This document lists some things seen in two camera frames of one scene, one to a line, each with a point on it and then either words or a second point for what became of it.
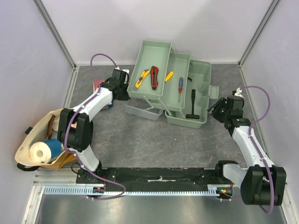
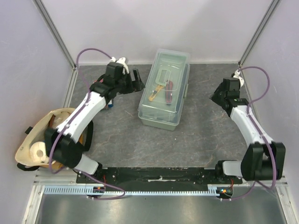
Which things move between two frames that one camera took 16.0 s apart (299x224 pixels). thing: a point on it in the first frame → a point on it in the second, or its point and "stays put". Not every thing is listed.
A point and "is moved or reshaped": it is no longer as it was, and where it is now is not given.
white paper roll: (40, 152) stays put
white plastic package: (56, 122) stays put
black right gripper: (217, 109) → (219, 94)
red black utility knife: (154, 72) → (169, 92)
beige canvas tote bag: (45, 128) stays put
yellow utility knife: (144, 73) → (159, 87)
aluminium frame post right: (272, 7) stays put
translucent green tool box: (164, 80) is moved or reshaped
